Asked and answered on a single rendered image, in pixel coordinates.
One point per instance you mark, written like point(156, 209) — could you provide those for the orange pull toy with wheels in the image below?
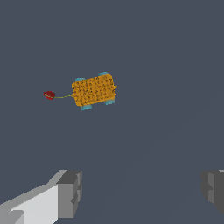
point(93, 91)

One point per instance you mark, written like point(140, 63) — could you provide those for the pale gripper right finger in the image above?
point(215, 188)

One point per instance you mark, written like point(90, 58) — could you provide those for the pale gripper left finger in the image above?
point(49, 198)

